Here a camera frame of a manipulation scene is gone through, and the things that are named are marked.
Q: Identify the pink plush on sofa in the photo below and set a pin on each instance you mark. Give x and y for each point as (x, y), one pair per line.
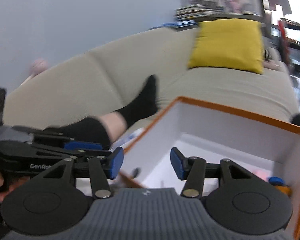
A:
(37, 67)

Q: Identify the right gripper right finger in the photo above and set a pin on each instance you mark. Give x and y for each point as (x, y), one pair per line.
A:
(194, 170)

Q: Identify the fox plush toy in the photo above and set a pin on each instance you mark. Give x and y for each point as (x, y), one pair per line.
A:
(280, 184)

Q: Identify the yellow cushion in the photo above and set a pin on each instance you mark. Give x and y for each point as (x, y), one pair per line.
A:
(229, 43)

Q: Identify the beige sofa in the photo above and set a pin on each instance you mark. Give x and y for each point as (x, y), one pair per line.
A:
(109, 77)

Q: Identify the blue book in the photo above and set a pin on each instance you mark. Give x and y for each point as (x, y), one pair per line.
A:
(177, 25)

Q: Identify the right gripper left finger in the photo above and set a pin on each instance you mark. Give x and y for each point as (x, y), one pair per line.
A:
(97, 165)

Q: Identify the stack of books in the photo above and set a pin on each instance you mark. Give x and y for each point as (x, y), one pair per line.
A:
(191, 12)

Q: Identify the black metal rack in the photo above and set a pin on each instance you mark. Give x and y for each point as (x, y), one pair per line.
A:
(285, 35)

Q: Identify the left leg black sock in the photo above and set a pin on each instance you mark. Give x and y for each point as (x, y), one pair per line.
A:
(106, 129)

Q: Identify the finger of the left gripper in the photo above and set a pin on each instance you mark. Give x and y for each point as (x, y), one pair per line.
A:
(75, 148)
(42, 133)

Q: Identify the orange cardboard box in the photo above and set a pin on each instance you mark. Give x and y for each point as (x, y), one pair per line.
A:
(213, 132)

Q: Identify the left hand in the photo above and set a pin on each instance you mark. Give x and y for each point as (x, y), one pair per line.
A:
(5, 190)

